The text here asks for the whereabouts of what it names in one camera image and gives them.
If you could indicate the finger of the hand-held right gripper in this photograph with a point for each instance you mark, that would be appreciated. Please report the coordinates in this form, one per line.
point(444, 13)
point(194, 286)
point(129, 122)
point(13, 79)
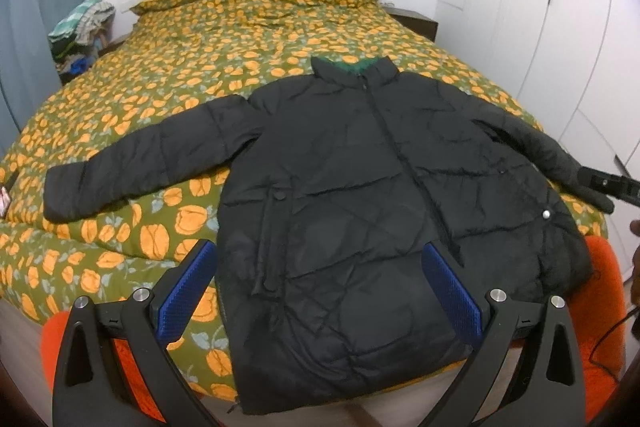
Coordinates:
point(595, 179)

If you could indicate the green orange-print quilt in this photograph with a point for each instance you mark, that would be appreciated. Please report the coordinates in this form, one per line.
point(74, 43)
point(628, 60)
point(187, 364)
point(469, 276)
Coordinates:
point(200, 42)

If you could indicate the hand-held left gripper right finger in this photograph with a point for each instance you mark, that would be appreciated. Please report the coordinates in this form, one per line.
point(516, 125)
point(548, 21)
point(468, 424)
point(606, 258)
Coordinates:
point(450, 287)

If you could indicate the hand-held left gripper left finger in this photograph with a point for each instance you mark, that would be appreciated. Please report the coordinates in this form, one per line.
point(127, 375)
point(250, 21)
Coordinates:
point(187, 287)

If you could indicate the pink quilt tag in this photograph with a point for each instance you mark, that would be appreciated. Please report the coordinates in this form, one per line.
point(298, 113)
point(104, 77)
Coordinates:
point(5, 199)

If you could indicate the blue-grey curtain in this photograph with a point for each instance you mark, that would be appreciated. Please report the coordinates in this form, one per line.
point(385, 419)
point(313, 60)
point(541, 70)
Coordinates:
point(30, 7)

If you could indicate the black puffer jacket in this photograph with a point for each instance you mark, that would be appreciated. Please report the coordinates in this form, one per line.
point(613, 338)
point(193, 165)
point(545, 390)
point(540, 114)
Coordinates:
point(350, 207)

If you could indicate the pile of clothes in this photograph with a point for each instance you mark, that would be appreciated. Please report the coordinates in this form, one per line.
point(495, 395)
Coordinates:
point(80, 27)

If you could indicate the white wardrobe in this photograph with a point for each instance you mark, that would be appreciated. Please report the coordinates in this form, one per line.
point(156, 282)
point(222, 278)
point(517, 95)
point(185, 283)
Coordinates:
point(525, 7)

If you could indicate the beige bed base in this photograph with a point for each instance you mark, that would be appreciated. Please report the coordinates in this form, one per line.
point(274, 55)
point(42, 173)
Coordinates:
point(380, 407)

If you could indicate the person's right hand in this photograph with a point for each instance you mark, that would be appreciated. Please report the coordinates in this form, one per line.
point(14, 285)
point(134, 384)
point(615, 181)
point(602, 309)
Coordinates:
point(635, 228)

